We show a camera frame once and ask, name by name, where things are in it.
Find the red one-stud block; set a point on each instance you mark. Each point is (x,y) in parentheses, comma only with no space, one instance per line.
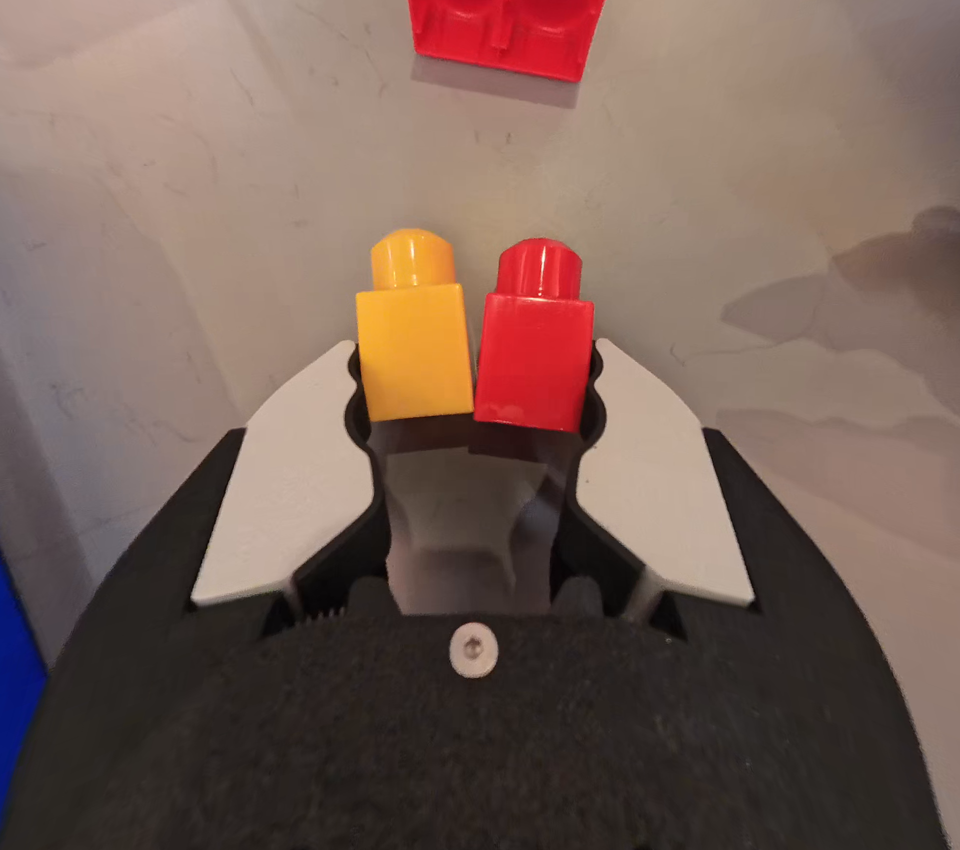
(532,363)

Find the yellow one-stud block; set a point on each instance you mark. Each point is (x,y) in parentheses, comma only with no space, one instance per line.
(412,355)

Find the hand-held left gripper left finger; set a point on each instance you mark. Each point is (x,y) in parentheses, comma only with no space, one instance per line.
(285,490)

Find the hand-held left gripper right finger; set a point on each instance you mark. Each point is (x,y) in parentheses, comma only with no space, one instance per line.
(660,490)

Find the blue plastic bin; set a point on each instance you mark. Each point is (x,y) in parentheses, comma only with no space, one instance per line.
(15,625)

